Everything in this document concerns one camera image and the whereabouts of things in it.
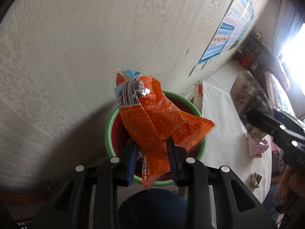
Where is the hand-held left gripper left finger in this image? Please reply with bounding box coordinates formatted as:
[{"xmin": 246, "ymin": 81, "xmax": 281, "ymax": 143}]
[{"xmin": 27, "ymin": 139, "xmax": 139, "ymax": 229}]

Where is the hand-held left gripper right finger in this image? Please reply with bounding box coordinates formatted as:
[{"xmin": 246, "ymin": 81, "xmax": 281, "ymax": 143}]
[{"xmin": 166, "ymin": 137, "xmax": 278, "ymax": 229}]

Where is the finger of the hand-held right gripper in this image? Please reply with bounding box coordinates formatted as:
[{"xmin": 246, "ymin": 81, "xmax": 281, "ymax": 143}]
[
  {"xmin": 273, "ymin": 110, "xmax": 305, "ymax": 135},
  {"xmin": 245, "ymin": 109, "xmax": 305, "ymax": 148}
]

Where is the orange snack wrapper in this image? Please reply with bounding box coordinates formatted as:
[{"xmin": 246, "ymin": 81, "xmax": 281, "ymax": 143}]
[{"xmin": 114, "ymin": 69, "xmax": 215, "ymax": 190}]

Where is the green and red waste bin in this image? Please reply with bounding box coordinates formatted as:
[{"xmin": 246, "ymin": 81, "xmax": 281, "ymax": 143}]
[{"xmin": 105, "ymin": 91, "xmax": 206, "ymax": 188}]

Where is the person's right hand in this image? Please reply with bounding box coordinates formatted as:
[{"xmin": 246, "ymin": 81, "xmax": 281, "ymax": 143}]
[{"xmin": 274, "ymin": 166, "xmax": 305, "ymax": 207}]

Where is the pale pink wrapper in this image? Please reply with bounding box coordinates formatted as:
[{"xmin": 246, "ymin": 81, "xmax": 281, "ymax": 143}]
[{"xmin": 248, "ymin": 138, "xmax": 270, "ymax": 156}]

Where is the white towel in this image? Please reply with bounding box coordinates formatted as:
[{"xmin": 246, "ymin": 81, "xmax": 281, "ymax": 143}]
[{"xmin": 194, "ymin": 80, "xmax": 273, "ymax": 206}]

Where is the person's left leg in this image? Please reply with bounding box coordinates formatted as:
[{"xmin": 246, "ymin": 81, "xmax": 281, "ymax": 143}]
[{"xmin": 119, "ymin": 188, "xmax": 189, "ymax": 229}]

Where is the person's leg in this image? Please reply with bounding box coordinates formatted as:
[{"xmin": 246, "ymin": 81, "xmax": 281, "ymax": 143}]
[
  {"xmin": 262, "ymin": 186, "xmax": 283, "ymax": 221},
  {"xmin": 119, "ymin": 188, "xmax": 189, "ymax": 229}
]

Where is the crumpled brown wrapper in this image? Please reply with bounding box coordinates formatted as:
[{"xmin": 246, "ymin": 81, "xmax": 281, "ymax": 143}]
[{"xmin": 250, "ymin": 172, "xmax": 262, "ymax": 188}]

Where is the person's right leg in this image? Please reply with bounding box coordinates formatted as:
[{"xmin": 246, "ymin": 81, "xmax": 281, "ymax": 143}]
[{"xmin": 262, "ymin": 186, "xmax": 283, "ymax": 221}]

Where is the red box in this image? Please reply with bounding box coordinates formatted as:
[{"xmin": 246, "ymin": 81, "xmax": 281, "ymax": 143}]
[{"xmin": 239, "ymin": 55, "xmax": 252, "ymax": 66}]

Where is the dark wooden side cabinet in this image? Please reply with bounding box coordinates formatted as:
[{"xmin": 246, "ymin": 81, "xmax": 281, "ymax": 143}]
[{"xmin": 235, "ymin": 30, "xmax": 277, "ymax": 77}]

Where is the bright window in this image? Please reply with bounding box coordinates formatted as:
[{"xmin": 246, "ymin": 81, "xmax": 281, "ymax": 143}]
[{"xmin": 279, "ymin": 21, "xmax": 305, "ymax": 81}]

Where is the green bordered wall poster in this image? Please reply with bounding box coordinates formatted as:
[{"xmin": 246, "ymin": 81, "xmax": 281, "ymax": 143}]
[{"xmin": 227, "ymin": 0, "xmax": 255, "ymax": 51}]

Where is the blue bordered wall poster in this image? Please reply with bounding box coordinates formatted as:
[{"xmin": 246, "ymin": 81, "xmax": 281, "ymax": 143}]
[{"xmin": 198, "ymin": 0, "xmax": 252, "ymax": 65}]

